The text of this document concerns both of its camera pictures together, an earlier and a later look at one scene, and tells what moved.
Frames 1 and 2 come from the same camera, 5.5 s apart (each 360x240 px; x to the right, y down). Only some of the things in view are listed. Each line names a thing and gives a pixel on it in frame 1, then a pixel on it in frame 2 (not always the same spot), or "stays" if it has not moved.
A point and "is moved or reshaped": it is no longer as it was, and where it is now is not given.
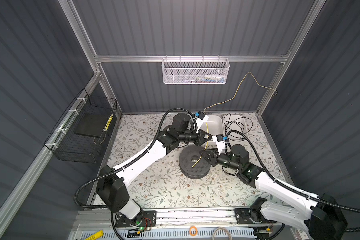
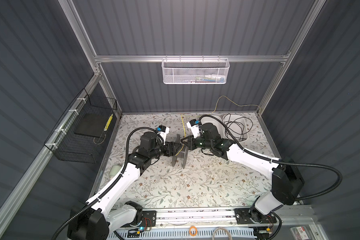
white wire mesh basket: (195, 70) stays
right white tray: (235, 122) stays
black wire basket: (79, 136) stays
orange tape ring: (196, 230) stays
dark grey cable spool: (192, 165) is moved or reshaped
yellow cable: (220, 103) to (210, 113)
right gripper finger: (212, 157) to (187, 144)
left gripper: (200, 139) to (172, 151)
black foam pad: (91, 124) stays
